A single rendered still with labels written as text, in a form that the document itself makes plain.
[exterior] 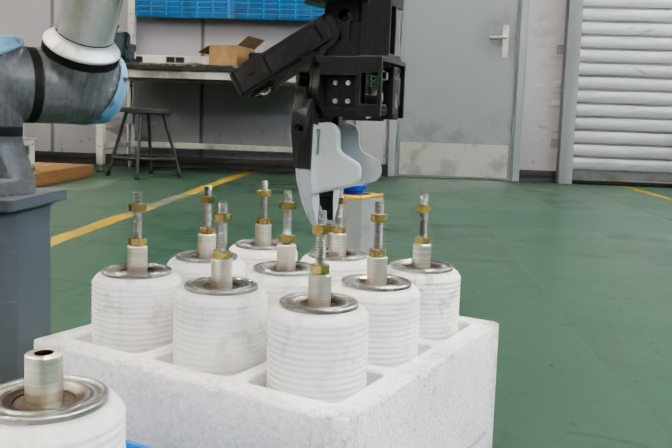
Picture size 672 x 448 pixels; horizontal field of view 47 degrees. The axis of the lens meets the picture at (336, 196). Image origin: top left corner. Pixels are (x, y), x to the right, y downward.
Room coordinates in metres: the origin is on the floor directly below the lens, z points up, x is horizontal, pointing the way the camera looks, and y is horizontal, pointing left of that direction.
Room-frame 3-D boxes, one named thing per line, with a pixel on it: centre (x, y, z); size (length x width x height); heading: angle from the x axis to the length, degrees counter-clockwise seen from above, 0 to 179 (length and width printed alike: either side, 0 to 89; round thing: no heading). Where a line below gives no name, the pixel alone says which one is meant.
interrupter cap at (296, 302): (0.72, 0.01, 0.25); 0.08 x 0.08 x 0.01
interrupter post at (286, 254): (0.88, 0.06, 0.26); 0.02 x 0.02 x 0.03
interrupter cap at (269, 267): (0.88, 0.06, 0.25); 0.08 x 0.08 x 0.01
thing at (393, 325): (0.82, -0.05, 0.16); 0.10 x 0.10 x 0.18
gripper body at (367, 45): (0.71, -0.01, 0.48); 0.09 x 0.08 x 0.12; 68
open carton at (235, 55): (5.68, 0.80, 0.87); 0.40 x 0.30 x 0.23; 72
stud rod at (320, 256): (0.72, 0.01, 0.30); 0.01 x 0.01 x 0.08
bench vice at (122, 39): (5.32, 1.51, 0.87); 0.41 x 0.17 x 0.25; 176
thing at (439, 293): (0.92, -0.11, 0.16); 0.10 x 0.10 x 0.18
